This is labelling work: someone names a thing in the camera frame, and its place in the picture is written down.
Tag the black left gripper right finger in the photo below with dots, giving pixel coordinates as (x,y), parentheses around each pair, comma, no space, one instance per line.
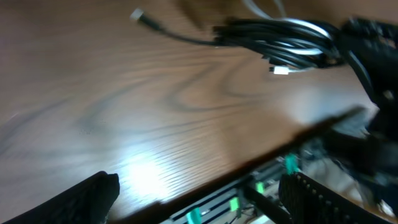
(308,202)

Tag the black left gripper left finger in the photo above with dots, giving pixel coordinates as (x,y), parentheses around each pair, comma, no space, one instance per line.
(88,202)

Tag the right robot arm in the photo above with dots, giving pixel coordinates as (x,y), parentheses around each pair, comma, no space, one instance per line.
(369,47)

